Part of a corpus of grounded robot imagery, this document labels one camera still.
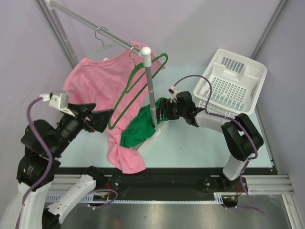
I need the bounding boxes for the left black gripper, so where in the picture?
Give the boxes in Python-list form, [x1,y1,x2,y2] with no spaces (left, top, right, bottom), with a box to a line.
[51,101,114,155]

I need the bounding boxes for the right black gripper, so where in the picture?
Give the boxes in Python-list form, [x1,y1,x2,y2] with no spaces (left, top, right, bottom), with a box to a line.
[152,99,186,120]

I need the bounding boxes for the green t shirt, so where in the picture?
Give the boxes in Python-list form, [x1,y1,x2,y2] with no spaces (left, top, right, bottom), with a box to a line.
[120,105,156,148]

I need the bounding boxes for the pink t shirt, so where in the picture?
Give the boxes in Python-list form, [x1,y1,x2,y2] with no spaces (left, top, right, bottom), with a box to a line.
[62,40,165,175]

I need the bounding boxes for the green hanger with gold hook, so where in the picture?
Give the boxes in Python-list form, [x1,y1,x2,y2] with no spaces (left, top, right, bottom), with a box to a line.
[107,45,169,131]

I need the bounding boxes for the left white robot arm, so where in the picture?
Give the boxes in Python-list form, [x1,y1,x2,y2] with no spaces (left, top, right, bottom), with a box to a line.
[0,103,114,229]

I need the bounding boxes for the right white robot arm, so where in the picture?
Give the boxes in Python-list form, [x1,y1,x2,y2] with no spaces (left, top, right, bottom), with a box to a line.
[157,91,264,191]

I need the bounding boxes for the white plastic basket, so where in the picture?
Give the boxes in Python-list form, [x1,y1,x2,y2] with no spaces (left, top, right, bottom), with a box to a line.
[193,49,268,116]

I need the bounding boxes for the grey clothes rack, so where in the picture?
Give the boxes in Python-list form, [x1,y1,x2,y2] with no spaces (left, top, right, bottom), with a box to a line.
[46,0,172,156]

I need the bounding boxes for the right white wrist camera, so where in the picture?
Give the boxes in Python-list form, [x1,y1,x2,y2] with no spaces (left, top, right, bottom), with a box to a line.
[168,86,180,102]

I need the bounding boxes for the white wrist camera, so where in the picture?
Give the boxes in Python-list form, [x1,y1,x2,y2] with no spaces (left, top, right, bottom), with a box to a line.
[49,91,74,116]
[168,86,180,102]

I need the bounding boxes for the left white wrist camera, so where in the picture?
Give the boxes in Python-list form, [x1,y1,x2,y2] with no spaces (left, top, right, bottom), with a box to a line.
[49,91,74,116]

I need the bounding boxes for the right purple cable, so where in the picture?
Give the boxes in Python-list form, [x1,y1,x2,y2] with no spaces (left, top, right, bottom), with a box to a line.
[173,74,265,215]

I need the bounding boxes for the purple cable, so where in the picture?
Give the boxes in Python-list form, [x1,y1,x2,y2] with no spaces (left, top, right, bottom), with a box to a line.
[14,94,53,229]
[173,74,265,215]

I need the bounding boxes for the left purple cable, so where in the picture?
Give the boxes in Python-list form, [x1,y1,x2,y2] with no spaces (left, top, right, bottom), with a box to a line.
[14,94,53,229]

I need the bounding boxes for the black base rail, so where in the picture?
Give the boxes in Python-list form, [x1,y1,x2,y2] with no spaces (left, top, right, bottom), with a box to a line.
[54,167,279,200]

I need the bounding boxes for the light green wire hanger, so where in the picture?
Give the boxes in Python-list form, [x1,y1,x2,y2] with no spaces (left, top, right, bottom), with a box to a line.
[87,26,119,59]

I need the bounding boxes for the white cable duct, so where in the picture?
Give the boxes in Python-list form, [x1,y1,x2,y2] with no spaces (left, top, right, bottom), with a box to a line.
[46,192,241,208]

